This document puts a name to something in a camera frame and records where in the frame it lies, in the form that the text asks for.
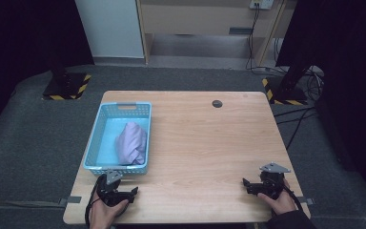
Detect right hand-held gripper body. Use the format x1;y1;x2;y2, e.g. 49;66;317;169
257;162;292;201

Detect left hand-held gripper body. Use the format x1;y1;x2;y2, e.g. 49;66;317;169
95;169;132;208

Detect light blue plastic basket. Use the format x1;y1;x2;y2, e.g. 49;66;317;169
82;101;153;177

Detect lilac cloth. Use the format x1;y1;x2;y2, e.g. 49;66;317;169
114;121;149;167

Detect person's right hand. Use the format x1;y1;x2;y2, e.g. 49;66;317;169
256;178;298;217

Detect person's left hand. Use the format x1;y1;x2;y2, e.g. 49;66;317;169
89;194;130;229

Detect grey tape strip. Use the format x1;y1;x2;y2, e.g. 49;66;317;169
296;197;316;206
57;196;83;208

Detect black stand with striped base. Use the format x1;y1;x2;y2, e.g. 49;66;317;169
41;58;92;101
261;63;316;106

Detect black curtain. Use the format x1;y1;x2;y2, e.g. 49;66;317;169
275;0;366;204
0;0;95;142

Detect white panel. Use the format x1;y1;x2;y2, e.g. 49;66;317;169
74;0;146;59

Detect white power strip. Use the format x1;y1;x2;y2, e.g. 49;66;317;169
249;0;275;10

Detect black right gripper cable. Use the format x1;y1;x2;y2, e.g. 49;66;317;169
281;183;305;213

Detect black floor cables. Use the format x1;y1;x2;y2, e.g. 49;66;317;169
272;65;326;151

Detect black hanging power cable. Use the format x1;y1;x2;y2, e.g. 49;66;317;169
245;3;262;72

